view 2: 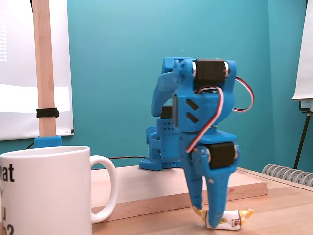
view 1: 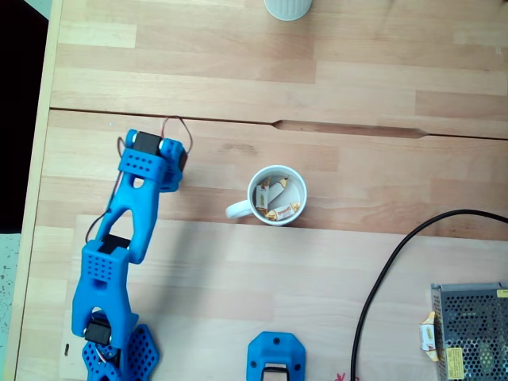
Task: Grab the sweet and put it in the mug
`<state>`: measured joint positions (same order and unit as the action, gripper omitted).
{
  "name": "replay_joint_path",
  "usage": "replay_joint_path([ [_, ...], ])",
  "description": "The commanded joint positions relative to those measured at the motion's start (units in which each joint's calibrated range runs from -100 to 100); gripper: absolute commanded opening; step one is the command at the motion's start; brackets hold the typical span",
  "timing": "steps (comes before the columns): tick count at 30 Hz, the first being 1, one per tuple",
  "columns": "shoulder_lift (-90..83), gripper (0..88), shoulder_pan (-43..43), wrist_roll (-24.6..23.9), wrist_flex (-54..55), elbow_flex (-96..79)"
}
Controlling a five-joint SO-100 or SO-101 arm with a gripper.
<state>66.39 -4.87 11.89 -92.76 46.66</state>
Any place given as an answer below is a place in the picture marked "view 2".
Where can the white ceramic mug black lettering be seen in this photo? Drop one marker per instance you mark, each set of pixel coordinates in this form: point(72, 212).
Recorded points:
point(49, 191)

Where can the light wooden base board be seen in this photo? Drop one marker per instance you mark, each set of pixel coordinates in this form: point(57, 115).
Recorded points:
point(146, 181)

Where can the blue printed post mount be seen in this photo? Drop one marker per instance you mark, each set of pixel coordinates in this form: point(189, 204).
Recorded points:
point(47, 141)

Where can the white flipchart on stand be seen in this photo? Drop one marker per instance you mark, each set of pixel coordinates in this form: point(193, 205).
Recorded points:
point(305, 61)

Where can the white gold sweet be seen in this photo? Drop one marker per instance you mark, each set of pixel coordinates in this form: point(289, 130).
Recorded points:
point(234, 219)

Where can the wooden post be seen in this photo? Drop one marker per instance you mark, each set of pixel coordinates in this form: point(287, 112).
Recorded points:
point(44, 61)

